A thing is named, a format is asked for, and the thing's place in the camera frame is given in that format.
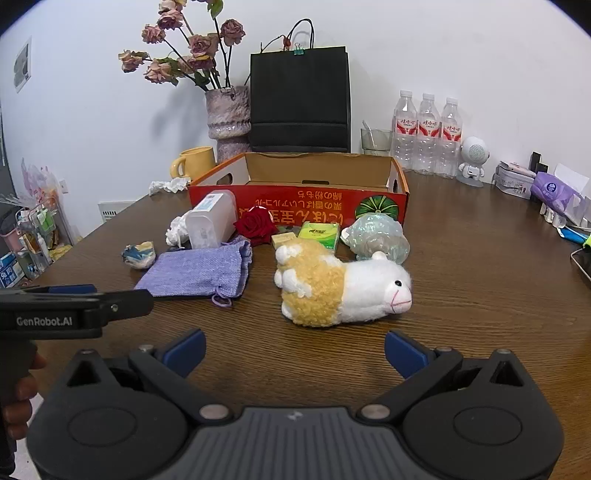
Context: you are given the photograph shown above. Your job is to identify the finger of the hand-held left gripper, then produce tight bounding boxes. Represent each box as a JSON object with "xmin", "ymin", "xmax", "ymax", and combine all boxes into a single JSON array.
[
  {"xmin": 0, "ymin": 285, "xmax": 99, "ymax": 302},
  {"xmin": 95, "ymin": 290, "xmax": 154, "ymax": 329}
]

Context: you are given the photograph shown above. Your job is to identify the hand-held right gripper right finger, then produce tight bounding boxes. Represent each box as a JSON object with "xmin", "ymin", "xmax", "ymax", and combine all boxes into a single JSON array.
[{"xmin": 355, "ymin": 330, "xmax": 536, "ymax": 425}]

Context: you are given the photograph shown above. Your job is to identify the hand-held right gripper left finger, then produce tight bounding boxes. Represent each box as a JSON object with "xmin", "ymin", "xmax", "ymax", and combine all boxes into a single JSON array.
[{"xmin": 55, "ymin": 329, "xmax": 234, "ymax": 428}]

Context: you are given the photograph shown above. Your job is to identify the white and tan plush toy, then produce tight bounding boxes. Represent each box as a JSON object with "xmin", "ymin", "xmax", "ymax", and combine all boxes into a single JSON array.
[{"xmin": 274, "ymin": 240, "xmax": 413, "ymax": 328}]

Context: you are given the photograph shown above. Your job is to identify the white plastic container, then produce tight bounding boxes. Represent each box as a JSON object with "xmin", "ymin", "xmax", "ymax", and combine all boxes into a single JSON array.
[{"xmin": 185, "ymin": 190, "xmax": 238, "ymax": 250}]

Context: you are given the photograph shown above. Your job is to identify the iridescent glitter shell toy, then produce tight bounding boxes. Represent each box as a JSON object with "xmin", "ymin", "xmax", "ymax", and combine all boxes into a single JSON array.
[{"xmin": 341, "ymin": 212, "xmax": 411, "ymax": 265}]

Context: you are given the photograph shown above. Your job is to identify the red rose flower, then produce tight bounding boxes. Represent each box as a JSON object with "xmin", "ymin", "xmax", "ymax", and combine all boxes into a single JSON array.
[{"xmin": 233, "ymin": 206, "xmax": 278, "ymax": 246}]

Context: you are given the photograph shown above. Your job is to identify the green tissue packet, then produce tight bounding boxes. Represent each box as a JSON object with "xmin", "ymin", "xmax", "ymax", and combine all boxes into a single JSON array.
[{"xmin": 298, "ymin": 222, "xmax": 341, "ymax": 252}]

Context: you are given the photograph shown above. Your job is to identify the red cardboard box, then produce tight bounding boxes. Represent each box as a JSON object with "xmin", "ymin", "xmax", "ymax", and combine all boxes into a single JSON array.
[{"xmin": 188, "ymin": 152, "xmax": 411, "ymax": 241}]

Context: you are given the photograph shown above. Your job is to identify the person's left hand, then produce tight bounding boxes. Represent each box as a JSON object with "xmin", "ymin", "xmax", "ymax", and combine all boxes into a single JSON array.
[{"xmin": 0, "ymin": 353, "xmax": 48, "ymax": 439}]

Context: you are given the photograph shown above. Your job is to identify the blue and white small object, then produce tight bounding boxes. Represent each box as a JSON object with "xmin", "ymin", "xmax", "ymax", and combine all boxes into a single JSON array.
[{"xmin": 121, "ymin": 240, "xmax": 157, "ymax": 269}]

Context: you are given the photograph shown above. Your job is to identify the cluttered storage rack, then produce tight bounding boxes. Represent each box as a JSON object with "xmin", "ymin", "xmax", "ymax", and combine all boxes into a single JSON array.
[{"xmin": 0, "ymin": 194, "xmax": 75, "ymax": 289}]

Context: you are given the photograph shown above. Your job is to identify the purple fabric pouch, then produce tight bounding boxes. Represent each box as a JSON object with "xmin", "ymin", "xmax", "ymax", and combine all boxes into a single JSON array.
[{"xmin": 134, "ymin": 235, "xmax": 254, "ymax": 308}]

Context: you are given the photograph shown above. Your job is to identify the white vented appliance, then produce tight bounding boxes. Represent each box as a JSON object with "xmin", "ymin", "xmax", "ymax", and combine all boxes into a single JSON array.
[{"xmin": 98, "ymin": 200, "xmax": 134, "ymax": 227}]

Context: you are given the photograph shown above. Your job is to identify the pink printed bag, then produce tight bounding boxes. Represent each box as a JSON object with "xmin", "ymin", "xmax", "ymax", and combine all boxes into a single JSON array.
[{"xmin": 21, "ymin": 158, "xmax": 61, "ymax": 208}]

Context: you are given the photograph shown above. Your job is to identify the crumpled white tissue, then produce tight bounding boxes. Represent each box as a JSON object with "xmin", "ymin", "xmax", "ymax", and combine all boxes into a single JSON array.
[{"xmin": 148, "ymin": 178, "xmax": 190, "ymax": 195}]

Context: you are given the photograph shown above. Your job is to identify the yellow mug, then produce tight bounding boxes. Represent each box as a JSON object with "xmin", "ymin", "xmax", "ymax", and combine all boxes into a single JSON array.
[{"xmin": 170, "ymin": 147, "xmax": 218, "ymax": 180}]

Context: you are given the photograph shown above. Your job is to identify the printed tin box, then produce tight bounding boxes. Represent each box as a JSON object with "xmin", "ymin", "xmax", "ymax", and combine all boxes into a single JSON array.
[{"xmin": 492, "ymin": 168, "xmax": 536, "ymax": 200}]

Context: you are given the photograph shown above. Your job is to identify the dark tablet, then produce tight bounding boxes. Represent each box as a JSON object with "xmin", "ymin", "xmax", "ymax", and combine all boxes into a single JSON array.
[{"xmin": 570, "ymin": 247, "xmax": 591, "ymax": 281}]

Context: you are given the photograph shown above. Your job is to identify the white robot speaker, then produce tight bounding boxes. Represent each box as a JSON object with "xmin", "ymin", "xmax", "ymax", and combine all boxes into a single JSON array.
[{"xmin": 457, "ymin": 136, "xmax": 492, "ymax": 188}]

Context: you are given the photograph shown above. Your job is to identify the clear glass cup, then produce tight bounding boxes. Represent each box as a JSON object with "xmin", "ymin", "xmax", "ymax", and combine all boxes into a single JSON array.
[{"xmin": 360, "ymin": 127, "xmax": 393, "ymax": 155}]

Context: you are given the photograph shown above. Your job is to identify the mottled pink ceramic vase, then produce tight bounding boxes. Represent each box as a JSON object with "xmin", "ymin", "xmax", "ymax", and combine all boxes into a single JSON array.
[{"xmin": 205, "ymin": 85, "xmax": 252, "ymax": 164}]

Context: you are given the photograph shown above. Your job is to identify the pink and white small case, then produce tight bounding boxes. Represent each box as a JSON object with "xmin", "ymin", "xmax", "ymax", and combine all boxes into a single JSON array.
[{"xmin": 499, "ymin": 161, "xmax": 539, "ymax": 179}]

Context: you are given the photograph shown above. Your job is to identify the clear water bottle red label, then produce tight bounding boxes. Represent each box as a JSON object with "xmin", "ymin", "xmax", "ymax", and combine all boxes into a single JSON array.
[
  {"xmin": 438, "ymin": 97, "xmax": 464, "ymax": 179},
  {"xmin": 392, "ymin": 90, "xmax": 419, "ymax": 172},
  {"xmin": 417, "ymin": 93, "xmax": 441, "ymax": 176}
]

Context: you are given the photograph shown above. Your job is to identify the purple tissue pack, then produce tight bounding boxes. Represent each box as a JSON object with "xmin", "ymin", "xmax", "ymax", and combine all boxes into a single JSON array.
[{"xmin": 531, "ymin": 172, "xmax": 585, "ymax": 217}]

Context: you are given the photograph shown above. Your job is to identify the dried rose bouquet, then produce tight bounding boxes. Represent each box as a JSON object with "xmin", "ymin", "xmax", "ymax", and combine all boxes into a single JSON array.
[{"xmin": 117, "ymin": 0, "xmax": 246, "ymax": 90}]

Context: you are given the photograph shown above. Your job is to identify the black paper bag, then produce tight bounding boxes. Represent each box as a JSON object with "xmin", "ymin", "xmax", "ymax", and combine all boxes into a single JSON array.
[{"xmin": 249, "ymin": 18, "xmax": 352, "ymax": 154}]

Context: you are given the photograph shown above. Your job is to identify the dry twig with red bud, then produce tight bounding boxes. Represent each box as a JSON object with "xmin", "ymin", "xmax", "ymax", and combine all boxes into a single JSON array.
[{"xmin": 260, "ymin": 33, "xmax": 291, "ymax": 52}]

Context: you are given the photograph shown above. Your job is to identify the wall photo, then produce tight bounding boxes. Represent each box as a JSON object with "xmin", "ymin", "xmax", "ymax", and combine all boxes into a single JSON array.
[{"xmin": 13, "ymin": 37, "xmax": 33, "ymax": 93}]

